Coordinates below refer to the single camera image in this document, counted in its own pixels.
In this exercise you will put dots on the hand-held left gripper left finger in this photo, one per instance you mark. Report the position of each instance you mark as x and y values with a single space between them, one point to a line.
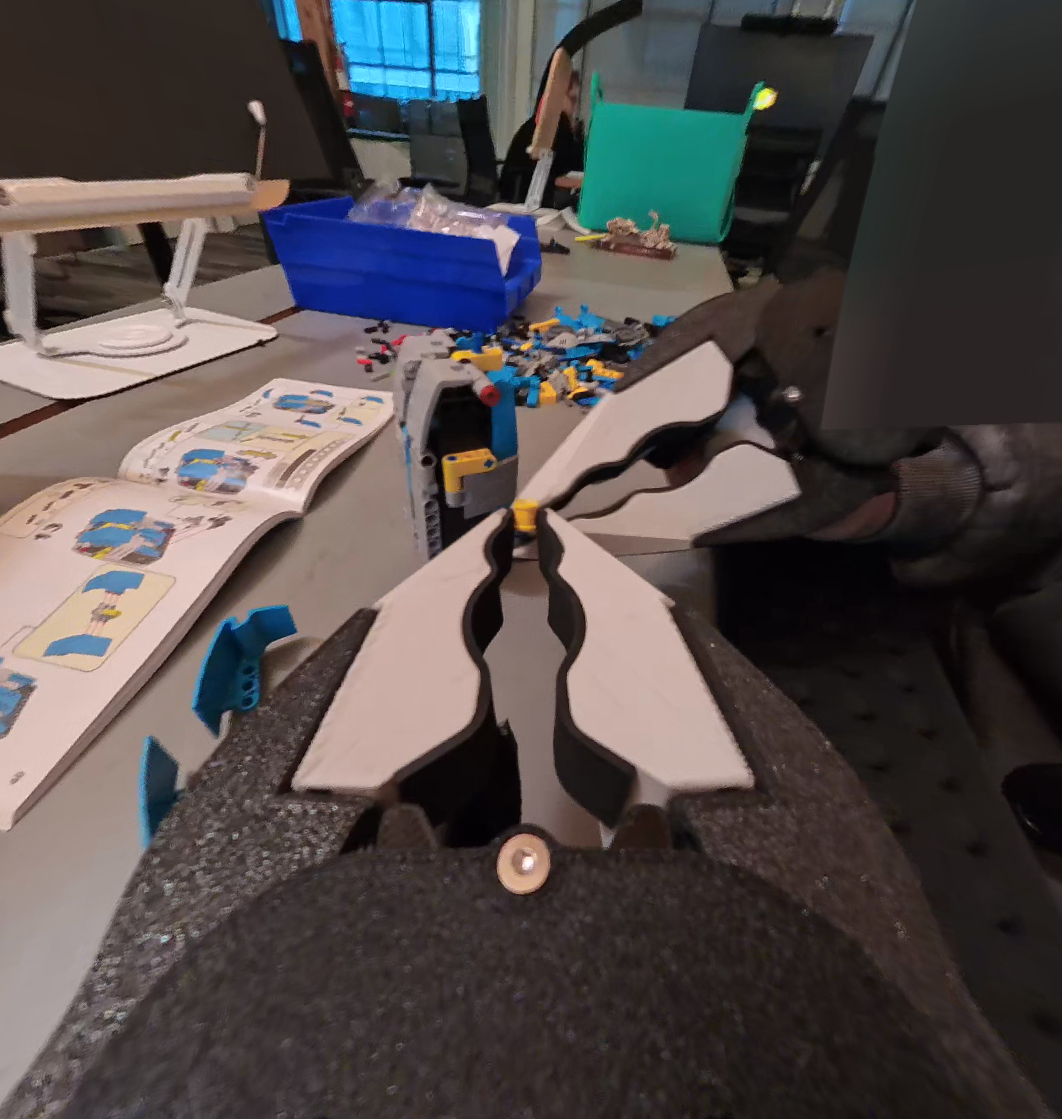
391 691

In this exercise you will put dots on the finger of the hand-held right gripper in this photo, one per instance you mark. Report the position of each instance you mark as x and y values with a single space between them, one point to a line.
723 498
662 402

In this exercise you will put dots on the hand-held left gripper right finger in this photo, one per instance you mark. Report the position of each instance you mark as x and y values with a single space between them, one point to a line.
653 699

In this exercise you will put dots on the small yellow brick piece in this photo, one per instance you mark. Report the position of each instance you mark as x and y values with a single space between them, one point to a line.
525 516

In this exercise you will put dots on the grey and blue brick model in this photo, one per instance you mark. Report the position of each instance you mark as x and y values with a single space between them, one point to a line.
426 437

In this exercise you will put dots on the grey desk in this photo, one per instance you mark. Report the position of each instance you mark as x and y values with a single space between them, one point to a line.
338 594

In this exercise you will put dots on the pile of loose brick pieces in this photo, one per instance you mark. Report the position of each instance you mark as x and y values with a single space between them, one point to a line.
574 350

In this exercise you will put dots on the blue curved panel piece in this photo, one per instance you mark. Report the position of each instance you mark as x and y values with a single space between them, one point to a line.
242 656
158 787

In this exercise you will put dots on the small wooden model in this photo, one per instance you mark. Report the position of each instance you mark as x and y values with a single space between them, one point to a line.
640 234

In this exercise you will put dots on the green bag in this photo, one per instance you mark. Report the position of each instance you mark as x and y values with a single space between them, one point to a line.
662 166

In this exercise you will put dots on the black dimpled floor mat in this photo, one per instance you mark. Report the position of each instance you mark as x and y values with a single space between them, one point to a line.
889 699

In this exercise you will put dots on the clear plastic bags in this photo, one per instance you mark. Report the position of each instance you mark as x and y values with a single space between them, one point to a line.
434 214

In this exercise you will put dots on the open instruction booklet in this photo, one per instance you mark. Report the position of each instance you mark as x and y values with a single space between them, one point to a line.
146 524

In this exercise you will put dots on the blue storage bin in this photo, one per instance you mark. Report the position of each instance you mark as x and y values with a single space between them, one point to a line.
391 271

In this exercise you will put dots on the black shoe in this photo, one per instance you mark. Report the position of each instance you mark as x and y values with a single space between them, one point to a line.
1046 800

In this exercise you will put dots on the light wooden table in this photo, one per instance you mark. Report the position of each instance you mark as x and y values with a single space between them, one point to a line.
273 194

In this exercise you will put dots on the window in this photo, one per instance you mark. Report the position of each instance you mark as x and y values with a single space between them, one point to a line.
391 44

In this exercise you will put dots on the red fire extinguisher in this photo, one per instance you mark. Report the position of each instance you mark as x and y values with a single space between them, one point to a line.
345 83

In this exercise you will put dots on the dark partition panel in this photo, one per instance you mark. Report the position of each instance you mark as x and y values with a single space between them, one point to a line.
146 79

